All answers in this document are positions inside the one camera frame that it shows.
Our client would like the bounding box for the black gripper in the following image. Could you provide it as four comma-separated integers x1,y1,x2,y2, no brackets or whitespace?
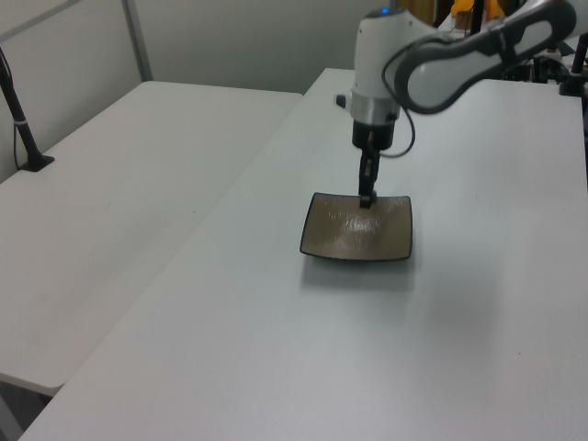
351,119,397,210

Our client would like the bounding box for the black monitor stand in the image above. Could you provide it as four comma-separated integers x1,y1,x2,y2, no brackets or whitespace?
471,0,487,33

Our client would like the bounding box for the yellow panel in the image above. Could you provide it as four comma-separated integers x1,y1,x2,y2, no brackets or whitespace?
403,0,435,27

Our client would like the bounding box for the brown square ceramic plate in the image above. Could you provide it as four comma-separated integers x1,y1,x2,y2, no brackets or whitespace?
299,191,415,263

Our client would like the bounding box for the black camera stand with clamp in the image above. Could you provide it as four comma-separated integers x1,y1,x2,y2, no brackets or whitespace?
558,31,588,97

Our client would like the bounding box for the black robot wrist cable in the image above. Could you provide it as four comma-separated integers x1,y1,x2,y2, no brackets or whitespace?
379,41,418,159

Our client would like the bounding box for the black camera stand with flat base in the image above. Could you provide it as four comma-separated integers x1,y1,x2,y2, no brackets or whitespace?
0,45,56,174

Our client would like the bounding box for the orange object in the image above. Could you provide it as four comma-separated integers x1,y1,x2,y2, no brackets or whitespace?
451,0,503,20

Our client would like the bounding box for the thin black stand cable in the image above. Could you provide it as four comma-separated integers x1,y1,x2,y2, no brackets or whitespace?
0,45,23,172

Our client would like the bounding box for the black electronics box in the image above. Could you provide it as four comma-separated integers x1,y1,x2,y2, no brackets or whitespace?
503,62,535,82

